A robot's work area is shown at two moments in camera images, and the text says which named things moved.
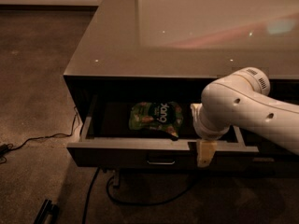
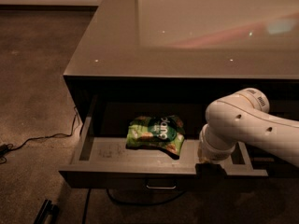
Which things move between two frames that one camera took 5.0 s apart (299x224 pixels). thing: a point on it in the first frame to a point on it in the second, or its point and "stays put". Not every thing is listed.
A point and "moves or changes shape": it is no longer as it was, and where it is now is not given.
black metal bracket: [48, 208] stays put
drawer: [148, 132] moves or changes shape
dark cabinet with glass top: [146, 53] stays put
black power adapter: [4, 149] stays put
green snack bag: [163, 116] to [163, 133]
